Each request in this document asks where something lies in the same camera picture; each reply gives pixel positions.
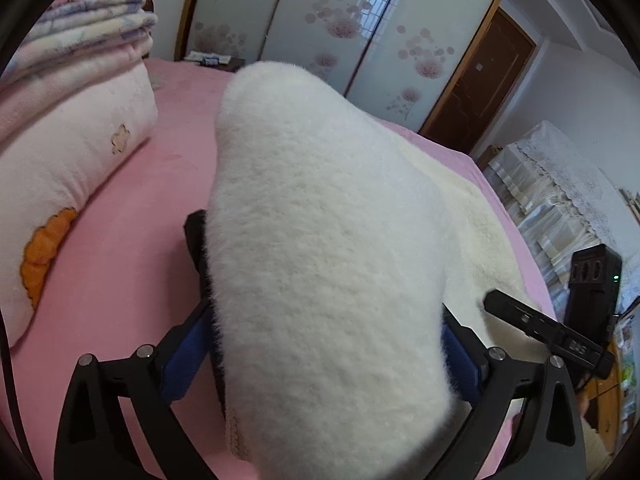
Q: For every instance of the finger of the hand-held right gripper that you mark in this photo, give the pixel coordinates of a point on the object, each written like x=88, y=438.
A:
x=530, y=320

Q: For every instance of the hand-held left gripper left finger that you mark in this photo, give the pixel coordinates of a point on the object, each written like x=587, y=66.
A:
x=185, y=355

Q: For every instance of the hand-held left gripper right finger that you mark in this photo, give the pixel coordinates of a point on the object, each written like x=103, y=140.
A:
x=457, y=360

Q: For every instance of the white fluffy cardigan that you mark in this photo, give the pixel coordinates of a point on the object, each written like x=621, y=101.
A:
x=325, y=260

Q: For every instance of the lace-covered furniture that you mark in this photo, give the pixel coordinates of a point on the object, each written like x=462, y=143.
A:
x=550, y=195

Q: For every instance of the wooden cabinet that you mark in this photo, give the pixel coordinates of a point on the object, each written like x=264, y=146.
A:
x=602, y=400

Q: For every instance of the pink pillow with orange flower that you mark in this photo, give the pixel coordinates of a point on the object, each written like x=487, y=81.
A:
x=75, y=160

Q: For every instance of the brown wooden door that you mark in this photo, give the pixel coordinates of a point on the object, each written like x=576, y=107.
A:
x=480, y=95

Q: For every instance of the small blue box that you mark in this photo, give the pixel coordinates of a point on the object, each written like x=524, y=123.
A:
x=211, y=60

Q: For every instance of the folded pastel striped quilt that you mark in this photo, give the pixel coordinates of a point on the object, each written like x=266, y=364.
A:
x=85, y=40

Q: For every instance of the sliding floral wardrobe doors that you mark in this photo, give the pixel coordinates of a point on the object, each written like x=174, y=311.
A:
x=300, y=35

